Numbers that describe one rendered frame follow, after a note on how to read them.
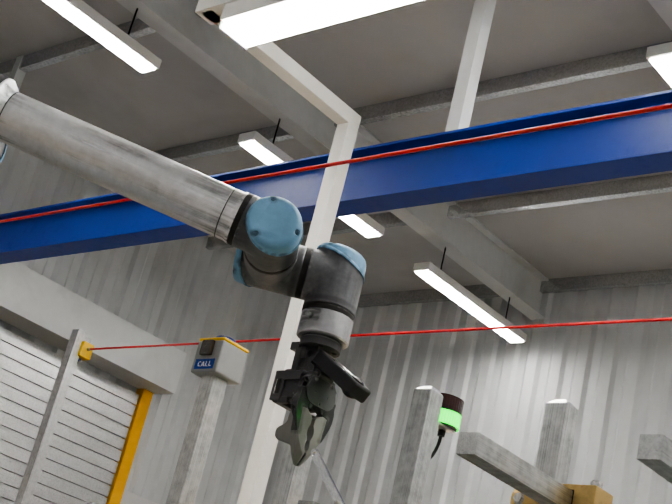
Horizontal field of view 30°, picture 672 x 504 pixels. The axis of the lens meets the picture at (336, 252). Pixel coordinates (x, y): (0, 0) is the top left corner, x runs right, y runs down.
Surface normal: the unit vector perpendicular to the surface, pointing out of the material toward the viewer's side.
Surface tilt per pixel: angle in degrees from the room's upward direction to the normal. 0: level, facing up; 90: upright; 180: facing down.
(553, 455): 90
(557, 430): 90
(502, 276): 90
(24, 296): 90
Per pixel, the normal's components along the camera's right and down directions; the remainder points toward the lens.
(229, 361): 0.75, -0.08
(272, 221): 0.19, -0.33
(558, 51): -0.23, 0.90
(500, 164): -0.62, -0.43
